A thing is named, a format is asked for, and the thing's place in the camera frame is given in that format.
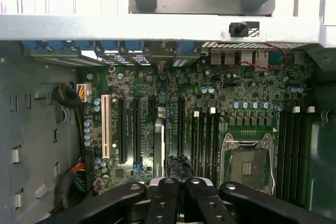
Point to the open dark PC case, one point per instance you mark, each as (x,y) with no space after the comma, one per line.
(157,27)

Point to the CPU socket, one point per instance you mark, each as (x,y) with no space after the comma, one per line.
(248,166)

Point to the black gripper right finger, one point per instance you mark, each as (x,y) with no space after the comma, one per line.
(202,203)

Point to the black RAM slot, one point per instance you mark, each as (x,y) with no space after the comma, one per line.
(208,145)
(215,145)
(281,153)
(194,145)
(304,153)
(296,153)
(201,145)
(288,153)

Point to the green motherboard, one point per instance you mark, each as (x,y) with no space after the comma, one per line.
(236,87)

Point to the black rear panel latch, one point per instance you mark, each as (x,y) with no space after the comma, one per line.
(240,28)

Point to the short black expansion slot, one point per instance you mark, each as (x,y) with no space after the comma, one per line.
(151,104)

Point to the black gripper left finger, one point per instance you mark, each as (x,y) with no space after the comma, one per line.
(162,203)

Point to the long expansion slot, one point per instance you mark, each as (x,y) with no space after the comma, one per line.
(122,129)
(135,129)

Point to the white PCI slot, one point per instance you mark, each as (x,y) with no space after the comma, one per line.
(105,127)

